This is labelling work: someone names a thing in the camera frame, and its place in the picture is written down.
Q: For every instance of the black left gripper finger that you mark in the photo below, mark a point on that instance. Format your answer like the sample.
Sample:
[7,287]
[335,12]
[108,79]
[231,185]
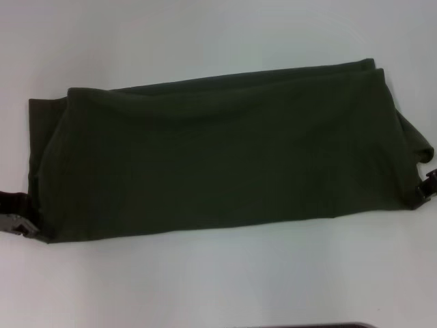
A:
[15,201]

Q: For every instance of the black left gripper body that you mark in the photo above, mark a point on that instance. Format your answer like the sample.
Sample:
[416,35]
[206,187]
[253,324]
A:
[17,225]

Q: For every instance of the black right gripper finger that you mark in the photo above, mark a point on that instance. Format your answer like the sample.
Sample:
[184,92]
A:
[425,193]
[432,176]

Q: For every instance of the dark green FREE t-shirt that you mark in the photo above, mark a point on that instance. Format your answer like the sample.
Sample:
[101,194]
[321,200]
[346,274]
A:
[222,164]

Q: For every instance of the dark flat device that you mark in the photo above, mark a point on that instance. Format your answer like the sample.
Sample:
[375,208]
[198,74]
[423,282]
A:
[334,325]

